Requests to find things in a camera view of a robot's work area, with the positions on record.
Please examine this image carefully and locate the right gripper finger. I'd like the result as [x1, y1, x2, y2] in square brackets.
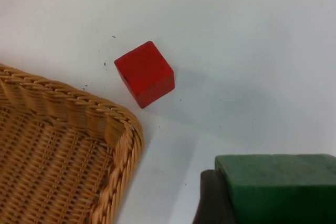
[192, 169, 237, 224]

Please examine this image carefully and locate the green cube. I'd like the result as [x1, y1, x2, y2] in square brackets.
[214, 153, 336, 224]

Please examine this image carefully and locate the pale brown wicker basket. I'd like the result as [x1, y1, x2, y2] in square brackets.
[0, 62, 145, 224]

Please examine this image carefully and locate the red cube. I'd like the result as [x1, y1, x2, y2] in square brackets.
[113, 40, 175, 110]

